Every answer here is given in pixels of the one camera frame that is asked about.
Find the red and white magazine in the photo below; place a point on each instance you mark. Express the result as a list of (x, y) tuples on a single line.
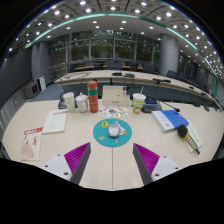
[(31, 143)]

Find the white booklet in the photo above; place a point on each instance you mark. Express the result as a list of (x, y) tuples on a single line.
[(55, 121)]

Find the colourful sticker sheet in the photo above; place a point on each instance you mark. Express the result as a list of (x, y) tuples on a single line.
[(113, 111)]

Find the long curved conference table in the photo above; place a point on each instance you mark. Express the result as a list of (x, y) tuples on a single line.
[(140, 77)]

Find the group of dark office chairs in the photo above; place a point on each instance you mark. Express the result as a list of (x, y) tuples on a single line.
[(173, 75)]

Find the white lidded mug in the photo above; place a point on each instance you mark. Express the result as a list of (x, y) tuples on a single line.
[(81, 104)]

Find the white floor appliance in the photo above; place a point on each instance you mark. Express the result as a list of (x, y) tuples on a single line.
[(41, 83)]

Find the white cardboard organizer box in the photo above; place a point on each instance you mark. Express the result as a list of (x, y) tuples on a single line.
[(113, 96)]

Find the group of ceiling lights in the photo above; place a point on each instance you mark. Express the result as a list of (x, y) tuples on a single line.
[(113, 13)]

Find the green printed paper cup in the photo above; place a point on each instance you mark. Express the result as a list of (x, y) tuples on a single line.
[(138, 103)]

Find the red thermos bottle green band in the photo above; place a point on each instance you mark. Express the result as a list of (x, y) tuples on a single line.
[(93, 98)]

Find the blue and white book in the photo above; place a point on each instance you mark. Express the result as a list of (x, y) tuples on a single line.
[(173, 118)]

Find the black handheld microphone yellow band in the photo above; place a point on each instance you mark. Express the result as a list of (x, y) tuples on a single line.
[(183, 131)]

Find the round teal cartoon mouse pad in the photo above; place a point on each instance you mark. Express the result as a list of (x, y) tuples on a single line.
[(100, 133)]

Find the grey box television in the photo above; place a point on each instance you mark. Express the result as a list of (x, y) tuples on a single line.
[(31, 90)]

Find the silver computer mouse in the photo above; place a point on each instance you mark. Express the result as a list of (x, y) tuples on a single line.
[(114, 130)]

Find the stack of white paper cups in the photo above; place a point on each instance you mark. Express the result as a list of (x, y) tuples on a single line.
[(69, 102)]

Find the black conference microphone unit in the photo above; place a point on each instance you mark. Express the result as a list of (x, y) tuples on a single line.
[(151, 106), (62, 104)]

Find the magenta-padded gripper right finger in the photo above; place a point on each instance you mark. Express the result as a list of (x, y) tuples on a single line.
[(165, 166)]

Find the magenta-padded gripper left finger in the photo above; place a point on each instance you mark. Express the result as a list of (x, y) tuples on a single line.
[(58, 165)]

